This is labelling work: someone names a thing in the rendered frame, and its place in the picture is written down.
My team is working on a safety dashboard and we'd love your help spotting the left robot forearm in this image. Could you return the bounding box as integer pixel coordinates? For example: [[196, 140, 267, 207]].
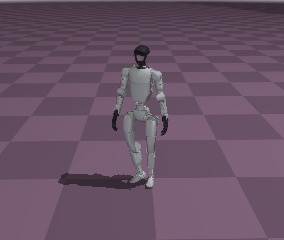
[[159, 94, 169, 120]]

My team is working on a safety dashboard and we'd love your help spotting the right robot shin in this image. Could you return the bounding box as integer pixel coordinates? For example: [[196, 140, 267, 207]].
[[129, 148, 143, 176]]

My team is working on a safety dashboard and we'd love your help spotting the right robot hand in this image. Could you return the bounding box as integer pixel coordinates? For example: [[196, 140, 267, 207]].
[[112, 109, 119, 131]]

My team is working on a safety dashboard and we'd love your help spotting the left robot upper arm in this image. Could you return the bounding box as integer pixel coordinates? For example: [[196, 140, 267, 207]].
[[151, 70, 164, 102]]

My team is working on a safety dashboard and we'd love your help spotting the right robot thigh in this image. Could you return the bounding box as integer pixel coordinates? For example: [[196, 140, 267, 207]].
[[123, 111, 141, 153]]

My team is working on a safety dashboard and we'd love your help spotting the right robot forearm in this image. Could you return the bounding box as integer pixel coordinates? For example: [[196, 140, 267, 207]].
[[113, 94, 125, 115]]

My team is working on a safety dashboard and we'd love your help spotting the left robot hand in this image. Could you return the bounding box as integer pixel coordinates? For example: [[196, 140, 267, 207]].
[[161, 116, 169, 136]]

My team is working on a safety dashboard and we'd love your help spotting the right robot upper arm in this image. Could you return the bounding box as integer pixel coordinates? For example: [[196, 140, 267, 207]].
[[117, 67, 131, 97]]

